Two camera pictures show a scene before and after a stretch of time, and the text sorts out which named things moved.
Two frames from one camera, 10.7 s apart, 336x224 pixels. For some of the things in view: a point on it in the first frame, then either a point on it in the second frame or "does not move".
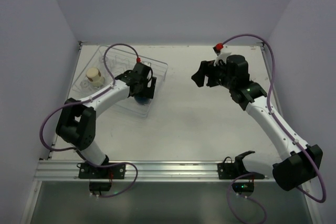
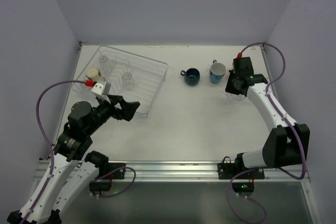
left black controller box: (100, 186) does not move
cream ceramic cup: (94, 75) does not move
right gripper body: (209, 73) → (237, 85)
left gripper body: (151, 86) → (117, 107)
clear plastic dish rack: (108, 63) does not move
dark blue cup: (143, 100) → (191, 76)
